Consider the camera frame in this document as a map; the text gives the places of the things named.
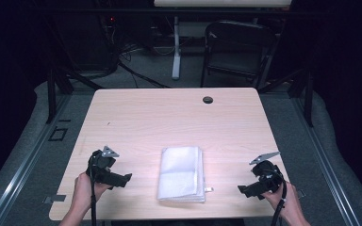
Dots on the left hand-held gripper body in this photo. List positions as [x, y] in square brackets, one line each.
[102, 164]

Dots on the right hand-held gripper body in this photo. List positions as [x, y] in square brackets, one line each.
[268, 175]

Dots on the white mesh laundry bag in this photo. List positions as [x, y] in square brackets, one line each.
[180, 174]

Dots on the person's left hand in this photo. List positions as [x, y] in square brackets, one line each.
[85, 190]

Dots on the person's right hand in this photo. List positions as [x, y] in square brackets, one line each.
[289, 201]

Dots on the grey tape piece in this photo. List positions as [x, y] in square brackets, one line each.
[55, 198]
[301, 193]

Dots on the black tape square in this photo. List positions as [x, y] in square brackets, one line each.
[57, 134]

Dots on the black metal stand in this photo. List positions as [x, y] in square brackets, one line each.
[308, 100]
[52, 94]

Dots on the dark computer tower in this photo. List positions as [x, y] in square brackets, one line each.
[88, 40]

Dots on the white desk leg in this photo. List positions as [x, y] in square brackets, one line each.
[176, 50]

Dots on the black folding chair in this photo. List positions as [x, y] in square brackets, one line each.
[238, 40]

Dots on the white desk top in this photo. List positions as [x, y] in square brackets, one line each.
[221, 3]

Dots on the aluminium floor rail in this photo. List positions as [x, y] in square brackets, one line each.
[326, 169]
[22, 179]

